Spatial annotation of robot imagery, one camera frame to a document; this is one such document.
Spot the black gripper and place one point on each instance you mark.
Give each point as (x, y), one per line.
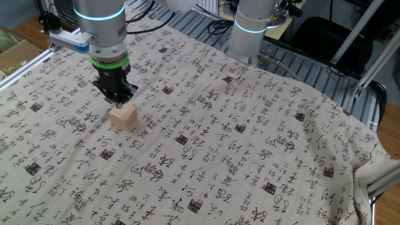
(114, 78)

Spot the small wooden cube block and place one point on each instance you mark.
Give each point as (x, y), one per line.
(123, 120)

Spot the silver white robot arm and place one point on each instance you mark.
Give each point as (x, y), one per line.
(100, 31)

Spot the cardboard box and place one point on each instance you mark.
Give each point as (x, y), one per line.
(18, 56)

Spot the calligraphy print beige tablecloth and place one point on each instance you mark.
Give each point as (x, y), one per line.
(218, 140)

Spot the pale green bundle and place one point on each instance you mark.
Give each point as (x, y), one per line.
(4, 40)

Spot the white keyboard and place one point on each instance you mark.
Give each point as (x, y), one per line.
(207, 5)

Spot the black desk gadget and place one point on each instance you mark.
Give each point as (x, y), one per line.
(292, 8)

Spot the black office chair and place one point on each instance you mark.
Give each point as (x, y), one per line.
(328, 40)

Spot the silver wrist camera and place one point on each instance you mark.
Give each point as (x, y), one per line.
(65, 39)

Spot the aluminium table edge rail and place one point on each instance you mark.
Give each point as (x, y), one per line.
(31, 64)

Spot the aluminium frame post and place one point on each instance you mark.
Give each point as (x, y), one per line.
(378, 62)
(359, 29)

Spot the aluminium frame rail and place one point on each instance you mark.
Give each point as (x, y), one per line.
(384, 182)

